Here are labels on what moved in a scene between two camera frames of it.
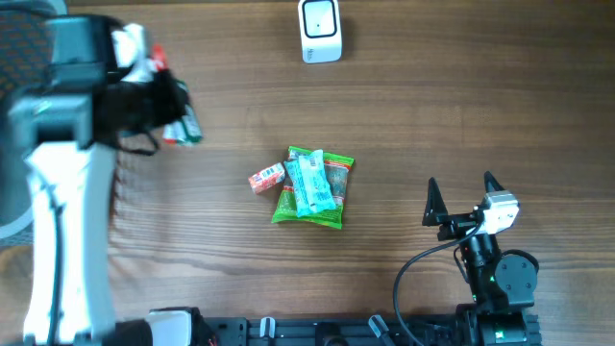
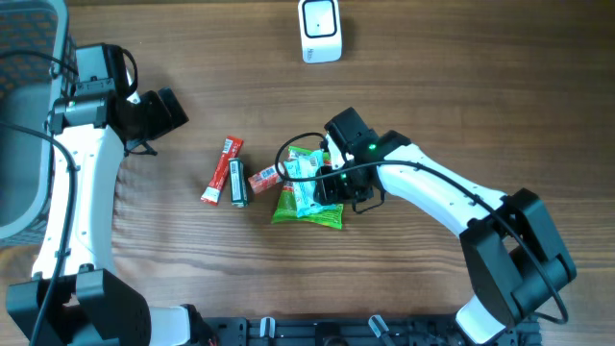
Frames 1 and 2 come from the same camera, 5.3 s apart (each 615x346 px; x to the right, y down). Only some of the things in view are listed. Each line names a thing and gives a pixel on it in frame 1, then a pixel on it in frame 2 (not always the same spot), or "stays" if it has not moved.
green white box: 191,131 to 238,184
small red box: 267,179 stays
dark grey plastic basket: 24,68 stays
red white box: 171,132 to 232,147
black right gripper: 437,214 to 330,192
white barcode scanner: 320,28 stays
